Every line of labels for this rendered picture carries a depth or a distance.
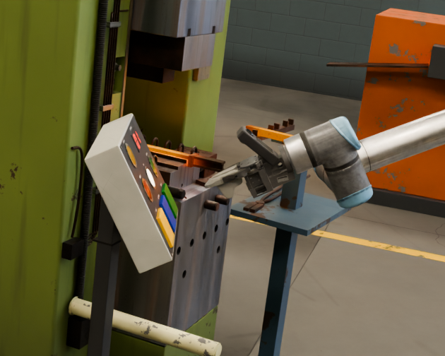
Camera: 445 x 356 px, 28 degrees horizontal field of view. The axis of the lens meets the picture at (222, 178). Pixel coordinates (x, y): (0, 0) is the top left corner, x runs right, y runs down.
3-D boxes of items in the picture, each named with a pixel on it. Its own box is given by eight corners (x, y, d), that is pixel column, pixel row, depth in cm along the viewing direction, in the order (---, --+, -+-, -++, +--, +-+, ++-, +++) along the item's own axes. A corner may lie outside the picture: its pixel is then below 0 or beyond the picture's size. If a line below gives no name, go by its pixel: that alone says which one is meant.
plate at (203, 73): (209, 78, 290) (215, 26, 286) (197, 80, 282) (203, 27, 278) (203, 77, 291) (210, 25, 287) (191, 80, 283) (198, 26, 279)
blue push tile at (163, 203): (176, 221, 211) (164, 194, 209) (175, 232, 204) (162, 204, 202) (169, 224, 211) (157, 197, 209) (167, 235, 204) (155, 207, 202)
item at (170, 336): (221, 357, 230) (224, 338, 229) (212, 365, 225) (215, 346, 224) (78, 311, 246) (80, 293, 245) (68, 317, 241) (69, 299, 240)
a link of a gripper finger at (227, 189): (212, 207, 213) (248, 192, 212) (203, 185, 212) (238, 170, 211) (212, 203, 216) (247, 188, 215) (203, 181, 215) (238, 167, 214)
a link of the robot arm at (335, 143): (366, 155, 209) (351, 119, 206) (316, 176, 210) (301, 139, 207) (358, 143, 218) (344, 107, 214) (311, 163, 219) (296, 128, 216)
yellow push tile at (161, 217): (175, 235, 201) (161, 206, 199) (173, 247, 194) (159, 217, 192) (168, 238, 201) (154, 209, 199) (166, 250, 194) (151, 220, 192)
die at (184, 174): (198, 181, 270) (201, 153, 268) (168, 194, 252) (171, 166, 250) (82, 152, 286) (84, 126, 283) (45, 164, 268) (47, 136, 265)
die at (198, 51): (212, 65, 261) (215, 33, 258) (181, 71, 243) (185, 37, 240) (90, 42, 276) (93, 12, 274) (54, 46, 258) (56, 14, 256)
